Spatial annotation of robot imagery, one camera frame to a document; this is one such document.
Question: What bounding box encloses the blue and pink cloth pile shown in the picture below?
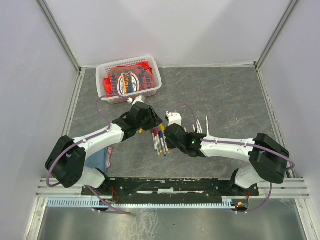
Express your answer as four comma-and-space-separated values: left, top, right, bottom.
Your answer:
84, 146, 114, 174

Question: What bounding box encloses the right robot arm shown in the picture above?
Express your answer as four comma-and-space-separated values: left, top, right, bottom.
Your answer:
164, 123, 290, 196

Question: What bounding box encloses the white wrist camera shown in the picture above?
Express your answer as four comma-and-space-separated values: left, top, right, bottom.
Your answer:
165, 111, 182, 126
127, 95, 145, 106

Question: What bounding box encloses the white plastic basket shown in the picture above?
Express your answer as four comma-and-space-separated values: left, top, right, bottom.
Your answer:
95, 56, 162, 104

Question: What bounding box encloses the small circuit board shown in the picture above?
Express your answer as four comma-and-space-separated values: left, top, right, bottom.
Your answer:
235, 201, 250, 212

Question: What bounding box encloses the orange printed shirt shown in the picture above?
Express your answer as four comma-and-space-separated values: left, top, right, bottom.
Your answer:
102, 61, 157, 95

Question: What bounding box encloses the light blue cable duct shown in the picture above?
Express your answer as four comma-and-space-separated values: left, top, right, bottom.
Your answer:
46, 196, 237, 208

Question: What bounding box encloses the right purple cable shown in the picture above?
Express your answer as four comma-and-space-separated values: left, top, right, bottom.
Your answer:
166, 103, 296, 215

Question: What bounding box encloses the purple cable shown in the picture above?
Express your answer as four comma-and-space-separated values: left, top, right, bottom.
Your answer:
47, 94, 138, 216
166, 103, 296, 215

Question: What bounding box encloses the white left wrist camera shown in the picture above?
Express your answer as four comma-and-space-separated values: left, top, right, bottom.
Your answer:
127, 95, 145, 106

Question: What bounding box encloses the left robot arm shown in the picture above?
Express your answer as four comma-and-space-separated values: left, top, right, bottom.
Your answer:
45, 102, 163, 195

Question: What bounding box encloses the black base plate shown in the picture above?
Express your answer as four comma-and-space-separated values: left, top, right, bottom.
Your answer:
95, 177, 259, 197

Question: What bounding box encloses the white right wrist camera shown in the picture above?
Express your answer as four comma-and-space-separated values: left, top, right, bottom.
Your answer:
165, 111, 182, 126

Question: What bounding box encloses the brown cap marker lower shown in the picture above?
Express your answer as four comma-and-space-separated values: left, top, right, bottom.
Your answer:
150, 128, 158, 152

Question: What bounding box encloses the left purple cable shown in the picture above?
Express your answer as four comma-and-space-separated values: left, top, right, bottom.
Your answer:
47, 94, 138, 216

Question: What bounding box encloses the red cap marker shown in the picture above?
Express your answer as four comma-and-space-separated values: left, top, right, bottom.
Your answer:
196, 119, 203, 134

